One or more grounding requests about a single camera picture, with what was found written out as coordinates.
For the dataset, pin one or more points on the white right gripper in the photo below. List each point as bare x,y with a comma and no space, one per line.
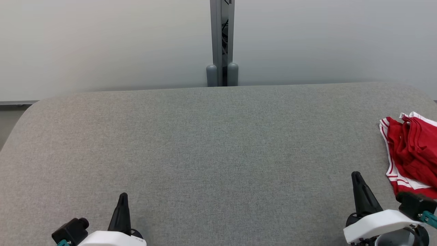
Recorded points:
379,225

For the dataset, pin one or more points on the grey metal partition post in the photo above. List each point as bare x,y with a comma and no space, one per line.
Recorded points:
215,27

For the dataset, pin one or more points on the red shorts with white bands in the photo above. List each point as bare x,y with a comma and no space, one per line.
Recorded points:
416,150

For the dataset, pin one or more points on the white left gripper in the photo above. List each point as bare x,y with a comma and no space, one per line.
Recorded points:
112,240

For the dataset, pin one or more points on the grey partition base rail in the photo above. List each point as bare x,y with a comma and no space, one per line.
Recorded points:
18,102

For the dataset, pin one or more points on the teal left camera connector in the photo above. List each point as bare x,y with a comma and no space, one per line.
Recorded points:
63,243

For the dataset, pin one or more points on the grey cylindrical post cap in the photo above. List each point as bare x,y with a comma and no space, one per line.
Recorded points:
211,77
233,75

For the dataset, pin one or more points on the teal right camera connector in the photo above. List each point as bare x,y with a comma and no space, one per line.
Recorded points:
428,218

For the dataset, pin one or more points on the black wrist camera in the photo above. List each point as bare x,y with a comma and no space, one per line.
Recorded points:
70,230
413,205

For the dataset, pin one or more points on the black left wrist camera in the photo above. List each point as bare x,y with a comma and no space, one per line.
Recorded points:
70,230

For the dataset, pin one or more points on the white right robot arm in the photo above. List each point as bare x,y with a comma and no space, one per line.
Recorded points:
396,241

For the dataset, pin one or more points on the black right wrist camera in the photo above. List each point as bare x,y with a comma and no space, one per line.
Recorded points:
413,205

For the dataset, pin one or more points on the red basketball jersey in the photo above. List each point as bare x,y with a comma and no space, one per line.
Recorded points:
403,187

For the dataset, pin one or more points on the teal camera connector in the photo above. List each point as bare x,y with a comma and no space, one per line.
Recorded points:
428,218
63,243

